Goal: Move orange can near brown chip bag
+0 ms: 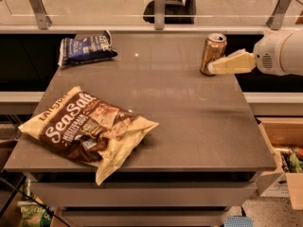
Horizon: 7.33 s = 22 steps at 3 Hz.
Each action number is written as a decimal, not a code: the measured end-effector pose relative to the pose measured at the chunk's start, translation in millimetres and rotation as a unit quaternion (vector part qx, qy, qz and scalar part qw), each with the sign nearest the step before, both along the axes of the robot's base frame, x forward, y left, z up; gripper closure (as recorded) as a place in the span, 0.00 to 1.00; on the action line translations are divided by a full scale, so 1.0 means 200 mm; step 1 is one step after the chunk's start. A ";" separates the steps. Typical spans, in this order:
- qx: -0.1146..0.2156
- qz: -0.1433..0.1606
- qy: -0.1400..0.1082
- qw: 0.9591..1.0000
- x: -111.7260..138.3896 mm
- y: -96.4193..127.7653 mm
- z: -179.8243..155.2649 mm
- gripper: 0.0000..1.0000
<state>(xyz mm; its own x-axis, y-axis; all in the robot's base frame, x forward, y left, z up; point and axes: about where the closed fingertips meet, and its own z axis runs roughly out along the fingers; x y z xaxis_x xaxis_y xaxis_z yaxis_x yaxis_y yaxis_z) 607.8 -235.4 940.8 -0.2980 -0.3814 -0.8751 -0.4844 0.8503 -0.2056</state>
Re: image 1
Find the grey drawer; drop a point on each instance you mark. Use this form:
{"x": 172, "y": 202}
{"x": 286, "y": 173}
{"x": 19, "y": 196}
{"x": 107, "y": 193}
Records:
{"x": 143, "y": 194}
{"x": 158, "y": 218}

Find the right metal glass bracket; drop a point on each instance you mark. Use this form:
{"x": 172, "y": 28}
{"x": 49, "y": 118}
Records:
{"x": 275, "y": 21}

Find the upper grey drawer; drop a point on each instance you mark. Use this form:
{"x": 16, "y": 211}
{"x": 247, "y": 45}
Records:
{"x": 143, "y": 194}

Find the brown sea salt chip bag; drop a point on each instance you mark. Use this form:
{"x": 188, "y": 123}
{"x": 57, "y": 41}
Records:
{"x": 84, "y": 128}

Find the black office chair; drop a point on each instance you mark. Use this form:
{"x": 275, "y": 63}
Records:
{"x": 177, "y": 12}

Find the green snack bag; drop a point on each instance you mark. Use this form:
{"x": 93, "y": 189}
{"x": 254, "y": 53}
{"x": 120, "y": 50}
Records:
{"x": 32, "y": 214}

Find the middle metal glass bracket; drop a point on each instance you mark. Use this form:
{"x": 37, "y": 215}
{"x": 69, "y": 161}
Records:
{"x": 159, "y": 14}

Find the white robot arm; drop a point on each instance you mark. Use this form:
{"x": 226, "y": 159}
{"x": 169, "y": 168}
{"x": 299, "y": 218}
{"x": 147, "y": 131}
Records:
{"x": 291, "y": 56}

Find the blue basket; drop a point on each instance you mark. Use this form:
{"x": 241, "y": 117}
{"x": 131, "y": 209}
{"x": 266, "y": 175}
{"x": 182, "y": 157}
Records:
{"x": 238, "y": 222}

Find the orange soda can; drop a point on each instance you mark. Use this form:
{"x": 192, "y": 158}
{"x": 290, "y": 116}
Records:
{"x": 214, "y": 48}

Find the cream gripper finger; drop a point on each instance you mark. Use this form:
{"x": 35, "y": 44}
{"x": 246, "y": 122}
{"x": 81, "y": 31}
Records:
{"x": 236, "y": 53}
{"x": 233, "y": 64}

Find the blue chip bag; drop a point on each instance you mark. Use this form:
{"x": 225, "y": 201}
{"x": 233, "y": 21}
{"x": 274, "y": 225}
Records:
{"x": 89, "y": 49}

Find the metal glass bracket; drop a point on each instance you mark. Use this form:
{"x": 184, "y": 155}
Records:
{"x": 43, "y": 21}
{"x": 159, "y": 14}
{"x": 275, "y": 21}

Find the left metal glass bracket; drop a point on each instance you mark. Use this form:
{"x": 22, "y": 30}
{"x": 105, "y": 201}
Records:
{"x": 43, "y": 21}

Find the lower grey drawer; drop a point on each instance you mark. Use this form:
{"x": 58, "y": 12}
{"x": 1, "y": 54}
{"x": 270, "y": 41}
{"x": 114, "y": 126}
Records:
{"x": 158, "y": 218}

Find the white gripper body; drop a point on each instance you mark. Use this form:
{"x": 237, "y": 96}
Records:
{"x": 267, "y": 57}

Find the cardboard box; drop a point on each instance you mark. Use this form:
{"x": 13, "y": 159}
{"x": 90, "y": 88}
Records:
{"x": 284, "y": 137}

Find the items inside cardboard box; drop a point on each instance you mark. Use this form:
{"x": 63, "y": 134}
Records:
{"x": 292, "y": 159}

